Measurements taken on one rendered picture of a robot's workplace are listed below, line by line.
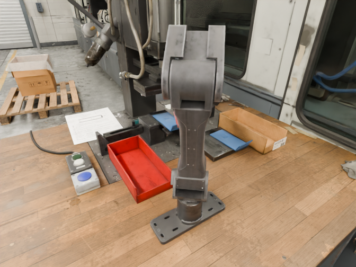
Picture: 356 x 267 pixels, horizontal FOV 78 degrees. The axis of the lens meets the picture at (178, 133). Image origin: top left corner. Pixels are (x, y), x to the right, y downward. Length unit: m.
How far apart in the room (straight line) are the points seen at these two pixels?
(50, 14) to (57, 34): 0.68
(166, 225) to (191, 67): 0.39
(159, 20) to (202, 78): 0.47
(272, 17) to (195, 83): 0.97
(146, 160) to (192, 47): 0.48
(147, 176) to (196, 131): 0.37
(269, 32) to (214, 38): 0.91
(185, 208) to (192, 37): 0.37
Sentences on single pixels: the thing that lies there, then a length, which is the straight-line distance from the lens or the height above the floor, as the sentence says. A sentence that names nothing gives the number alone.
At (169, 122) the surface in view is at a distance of 0.84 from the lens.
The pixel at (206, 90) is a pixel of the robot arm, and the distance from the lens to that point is 0.33.
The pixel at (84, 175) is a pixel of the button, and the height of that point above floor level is 0.94.
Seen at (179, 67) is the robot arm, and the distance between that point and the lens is 0.34.
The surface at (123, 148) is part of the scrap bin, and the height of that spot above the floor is 0.93.
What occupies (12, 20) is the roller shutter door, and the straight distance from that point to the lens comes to 9.91.
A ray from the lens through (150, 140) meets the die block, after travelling 0.85.
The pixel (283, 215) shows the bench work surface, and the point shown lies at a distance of 0.68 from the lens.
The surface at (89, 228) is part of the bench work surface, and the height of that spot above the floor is 0.90.
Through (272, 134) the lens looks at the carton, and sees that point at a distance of 0.97.
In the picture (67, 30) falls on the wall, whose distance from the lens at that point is 9.98.
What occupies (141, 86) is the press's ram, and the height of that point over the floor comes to 1.13.
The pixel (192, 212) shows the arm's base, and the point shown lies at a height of 0.95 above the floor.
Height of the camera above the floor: 1.38
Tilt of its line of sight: 31 degrees down
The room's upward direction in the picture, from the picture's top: straight up
